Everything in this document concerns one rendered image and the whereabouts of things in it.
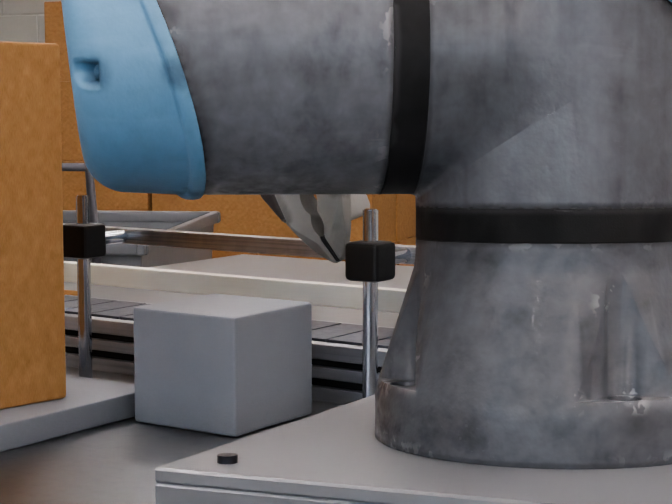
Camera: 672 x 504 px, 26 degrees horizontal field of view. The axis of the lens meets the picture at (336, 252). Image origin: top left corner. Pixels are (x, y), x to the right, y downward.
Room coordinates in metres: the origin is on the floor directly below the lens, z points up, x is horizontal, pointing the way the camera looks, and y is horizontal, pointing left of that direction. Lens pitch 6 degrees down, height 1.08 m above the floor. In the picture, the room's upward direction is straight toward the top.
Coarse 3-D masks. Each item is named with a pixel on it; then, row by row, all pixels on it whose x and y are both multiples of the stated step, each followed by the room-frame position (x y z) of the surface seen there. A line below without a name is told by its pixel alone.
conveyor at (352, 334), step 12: (72, 300) 1.44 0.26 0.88; (96, 300) 1.44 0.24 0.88; (108, 300) 1.44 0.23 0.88; (72, 312) 1.36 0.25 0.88; (96, 312) 1.35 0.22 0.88; (108, 312) 1.35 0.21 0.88; (120, 312) 1.35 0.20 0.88; (132, 312) 1.35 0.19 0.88; (312, 324) 1.28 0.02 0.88; (324, 324) 1.28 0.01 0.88; (336, 324) 1.28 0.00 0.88; (348, 324) 1.28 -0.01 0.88; (312, 336) 1.21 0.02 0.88; (324, 336) 1.21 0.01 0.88; (336, 336) 1.21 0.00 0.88; (348, 336) 1.21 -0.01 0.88; (360, 336) 1.21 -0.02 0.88; (384, 336) 1.21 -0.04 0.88
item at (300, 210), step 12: (288, 204) 1.20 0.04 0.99; (300, 204) 1.19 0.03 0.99; (312, 204) 1.22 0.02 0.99; (288, 216) 1.20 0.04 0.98; (300, 216) 1.19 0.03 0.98; (312, 216) 1.19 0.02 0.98; (300, 228) 1.19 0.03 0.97; (312, 228) 1.19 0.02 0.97; (312, 240) 1.18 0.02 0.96; (324, 240) 1.18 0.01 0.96; (324, 252) 1.18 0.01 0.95
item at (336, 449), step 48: (288, 432) 0.63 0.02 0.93; (336, 432) 0.62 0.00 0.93; (192, 480) 0.54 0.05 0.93; (240, 480) 0.53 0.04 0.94; (288, 480) 0.52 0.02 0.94; (336, 480) 0.52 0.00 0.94; (384, 480) 0.52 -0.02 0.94; (432, 480) 0.52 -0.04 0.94; (480, 480) 0.52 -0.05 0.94; (528, 480) 0.52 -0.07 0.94; (576, 480) 0.52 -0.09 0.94; (624, 480) 0.52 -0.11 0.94
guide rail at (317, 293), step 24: (72, 264) 1.46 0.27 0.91; (96, 264) 1.45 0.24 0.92; (144, 288) 1.41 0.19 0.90; (168, 288) 1.39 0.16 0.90; (192, 288) 1.37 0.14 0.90; (216, 288) 1.36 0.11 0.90; (240, 288) 1.34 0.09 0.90; (264, 288) 1.32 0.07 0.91; (288, 288) 1.31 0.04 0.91; (312, 288) 1.29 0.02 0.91; (336, 288) 1.28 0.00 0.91; (360, 288) 1.27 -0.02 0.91; (384, 288) 1.26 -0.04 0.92
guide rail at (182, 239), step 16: (128, 240) 1.32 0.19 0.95; (144, 240) 1.30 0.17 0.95; (160, 240) 1.29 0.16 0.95; (176, 240) 1.28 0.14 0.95; (192, 240) 1.27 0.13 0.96; (208, 240) 1.26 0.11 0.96; (224, 240) 1.25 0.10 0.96; (240, 240) 1.24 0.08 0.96; (256, 240) 1.23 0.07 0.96; (272, 240) 1.22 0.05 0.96; (288, 240) 1.22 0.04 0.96; (304, 256) 1.21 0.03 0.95; (320, 256) 1.20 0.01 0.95
